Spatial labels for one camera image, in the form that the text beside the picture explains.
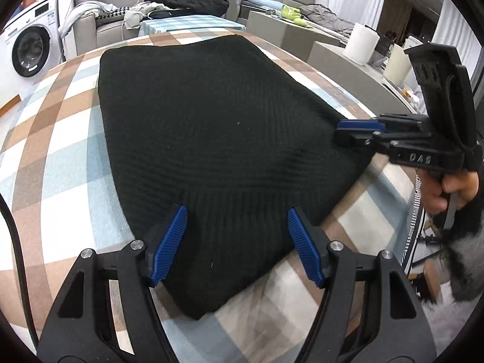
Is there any light grey garment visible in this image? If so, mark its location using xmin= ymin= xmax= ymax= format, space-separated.
xmin=124 ymin=2 xmax=172 ymax=30

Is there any white blanket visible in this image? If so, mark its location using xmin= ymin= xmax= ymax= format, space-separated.
xmin=58 ymin=2 xmax=119 ymax=34

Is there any grey duvet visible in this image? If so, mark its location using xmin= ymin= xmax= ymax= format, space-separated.
xmin=299 ymin=4 xmax=354 ymax=38

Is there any grey block table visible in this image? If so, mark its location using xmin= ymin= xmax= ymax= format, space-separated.
xmin=246 ymin=9 xmax=350 ymax=59
xmin=307 ymin=41 xmax=417 ymax=114

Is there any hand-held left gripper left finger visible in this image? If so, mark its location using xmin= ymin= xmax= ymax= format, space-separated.
xmin=37 ymin=203 xmax=189 ymax=363

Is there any black white striped cloth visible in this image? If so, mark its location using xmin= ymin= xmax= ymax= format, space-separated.
xmin=403 ymin=176 xmax=428 ymax=273

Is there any teal checked tablecloth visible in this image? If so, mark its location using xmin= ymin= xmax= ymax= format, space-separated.
xmin=139 ymin=14 xmax=246 ymax=38

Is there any person's right hand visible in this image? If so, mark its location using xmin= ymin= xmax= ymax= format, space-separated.
xmin=416 ymin=166 xmax=481 ymax=216

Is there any grey sofa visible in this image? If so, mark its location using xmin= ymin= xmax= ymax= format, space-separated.
xmin=74 ymin=0 xmax=246 ymax=55

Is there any person's right forearm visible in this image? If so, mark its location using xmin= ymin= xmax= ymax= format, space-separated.
xmin=444 ymin=197 xmax=484 ymax=305

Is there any brown blue plaid tablecloth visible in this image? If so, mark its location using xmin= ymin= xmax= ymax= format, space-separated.
xmin=0 ymin=26 xmax=420 ymax=363

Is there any black knit sweater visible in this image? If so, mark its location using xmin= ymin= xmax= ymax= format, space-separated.
xmin=97 ymin=34 xmax=375 ymax=320

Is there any white washing machine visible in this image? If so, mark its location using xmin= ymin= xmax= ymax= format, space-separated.
xmin=0 ymin=0 xmax=65 ymax=84

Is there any black cable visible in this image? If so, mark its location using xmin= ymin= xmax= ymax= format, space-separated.
xmin=0 ymin=195 xmax=40 ymax=346

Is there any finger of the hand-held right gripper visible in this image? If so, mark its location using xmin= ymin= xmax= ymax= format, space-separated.
xmin=338 ymin=115 xmax=430 ymax=131
xmin=335 ymin=129 xmax=432 ymax=148

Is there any white paper towel roll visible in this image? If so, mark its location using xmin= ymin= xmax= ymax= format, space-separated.
xmin=343 ymin=23 xmax=381 ymax=66
xmin=383 ymin=43 xmax=413 ymax=86

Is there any houndstooth cushion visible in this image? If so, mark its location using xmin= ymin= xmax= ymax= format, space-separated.
xmin=94 ymin=8 xmax=131 ymax=21

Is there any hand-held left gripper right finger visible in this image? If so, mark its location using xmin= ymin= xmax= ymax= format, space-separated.
xmin=286 ymin=205 xmax=438 ymax=363

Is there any light blue pillow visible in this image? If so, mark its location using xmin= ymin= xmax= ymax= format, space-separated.
xmin=242 ymin=0 xmax=284 ymax=11

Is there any green plush toy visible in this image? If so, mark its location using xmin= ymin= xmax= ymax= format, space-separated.
xmin=280 ymin=4 xmax=309 ymax=27

